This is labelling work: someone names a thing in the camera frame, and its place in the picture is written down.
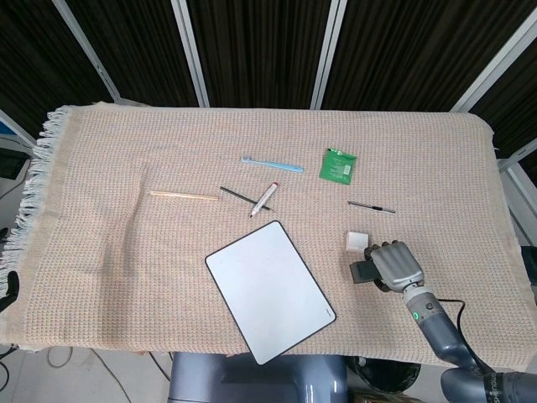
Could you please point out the left robot hand black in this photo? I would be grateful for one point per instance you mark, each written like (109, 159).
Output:
(12, 285)

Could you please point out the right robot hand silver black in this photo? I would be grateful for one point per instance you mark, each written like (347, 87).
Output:
(396, 264)

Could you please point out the grey board eraser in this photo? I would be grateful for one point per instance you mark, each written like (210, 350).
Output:
(363, 272)

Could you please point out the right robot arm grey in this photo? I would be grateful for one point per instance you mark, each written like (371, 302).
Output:
(440, 331)

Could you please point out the white charger plug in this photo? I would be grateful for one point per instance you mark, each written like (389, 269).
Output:
(357, 241)

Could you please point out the black and silver pen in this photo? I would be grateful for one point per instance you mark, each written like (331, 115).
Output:
(371, 207)

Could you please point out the black round object under table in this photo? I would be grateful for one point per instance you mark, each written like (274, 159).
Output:
(388, 375)

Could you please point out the green sachet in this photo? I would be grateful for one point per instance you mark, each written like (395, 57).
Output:
(337, 165)

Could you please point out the beige woven tablecloth with fringe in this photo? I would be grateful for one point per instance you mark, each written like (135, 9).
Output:
(126, 252)

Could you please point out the black monitor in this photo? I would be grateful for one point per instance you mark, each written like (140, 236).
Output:
(10, 163)

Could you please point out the white board with black rim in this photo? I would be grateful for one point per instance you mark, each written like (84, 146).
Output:
(268, 302)

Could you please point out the red whiteboard marker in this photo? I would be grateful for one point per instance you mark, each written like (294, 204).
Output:
(265, 199)

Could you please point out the light blue toothbrush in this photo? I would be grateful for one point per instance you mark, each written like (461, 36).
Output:
(272, 164)

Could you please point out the dark pencil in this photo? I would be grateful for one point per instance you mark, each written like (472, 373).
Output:
(235, 194)

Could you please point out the blue-grey robot torso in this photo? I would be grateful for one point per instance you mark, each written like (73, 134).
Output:
(260, 380)

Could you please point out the wooden chopstick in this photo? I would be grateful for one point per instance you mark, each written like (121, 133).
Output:
(184, 194)
(184, 197)

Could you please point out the dark fabric partition panel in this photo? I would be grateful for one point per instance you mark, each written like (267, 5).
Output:
(518, 101)
(260, 50)
(38, 63)
(411, 50)
(138, 46)

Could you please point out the white metal rack frame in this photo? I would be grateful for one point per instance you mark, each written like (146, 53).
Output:
(518, 168)

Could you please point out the white aluminium partition post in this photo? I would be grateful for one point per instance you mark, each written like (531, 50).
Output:
(191, 54)
(495, 63)
(329, 54)
(90, 54)

